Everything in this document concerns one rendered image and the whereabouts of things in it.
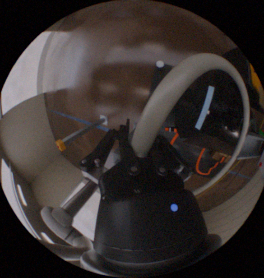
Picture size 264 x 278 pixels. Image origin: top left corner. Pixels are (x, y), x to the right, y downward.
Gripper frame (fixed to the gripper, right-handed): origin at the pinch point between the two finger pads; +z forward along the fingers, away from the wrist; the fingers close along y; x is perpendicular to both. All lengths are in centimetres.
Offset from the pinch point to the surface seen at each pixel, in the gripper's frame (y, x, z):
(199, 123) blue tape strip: 45, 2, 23
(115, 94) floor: -30, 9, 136
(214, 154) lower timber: 164, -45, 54
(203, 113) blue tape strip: 45, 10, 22
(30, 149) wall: -583, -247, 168
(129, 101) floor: -3, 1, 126
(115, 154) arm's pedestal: -10, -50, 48
